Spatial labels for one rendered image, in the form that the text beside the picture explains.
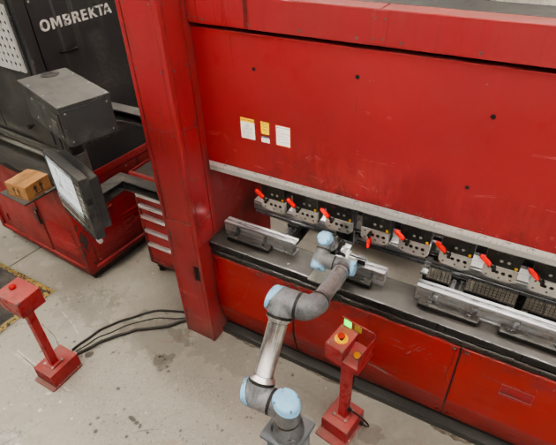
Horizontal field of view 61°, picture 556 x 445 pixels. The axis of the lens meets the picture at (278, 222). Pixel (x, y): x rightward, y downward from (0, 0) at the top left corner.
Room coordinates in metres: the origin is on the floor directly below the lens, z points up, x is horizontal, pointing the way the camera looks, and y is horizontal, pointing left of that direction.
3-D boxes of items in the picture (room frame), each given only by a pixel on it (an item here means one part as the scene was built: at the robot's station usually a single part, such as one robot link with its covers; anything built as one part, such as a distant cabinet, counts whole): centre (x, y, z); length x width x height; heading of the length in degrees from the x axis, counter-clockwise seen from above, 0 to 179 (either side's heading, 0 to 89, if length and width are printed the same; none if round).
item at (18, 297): (2.01, 1.55, 0.41); 0.25 x 0.20 x 0.83; 149
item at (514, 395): (1.33, -1.16, 0.59); 0.15 x 0.02 x 0.07; 59
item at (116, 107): (2.43, 0.89, 1.67); 0.40 x 0.24 x 0.07; 59
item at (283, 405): (1.10, 0.00, 0.94); 0.13 x 0.12 x 0.14; 61
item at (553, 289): (1.49, -1.20, 1.26); 0.15 x 0.09 x 0.17; 59
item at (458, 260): (1.70, -0.86, 1.26); 0.15 x 0.09 x 0.17; 59
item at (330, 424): (1.53, -0.33, 0.06); 0.25 x 0.20 x 0.12; 139
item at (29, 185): (2.81, 1.73, 1.04); 0.30 x 0.26 x 0.12; 55
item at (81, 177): (2.10, 1.03, 1.42); 0.45 x 0.12 x 0.36; 41
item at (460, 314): (1.63, -0.85, 0.89); 0.30 x 0.05 x 0.03; 59
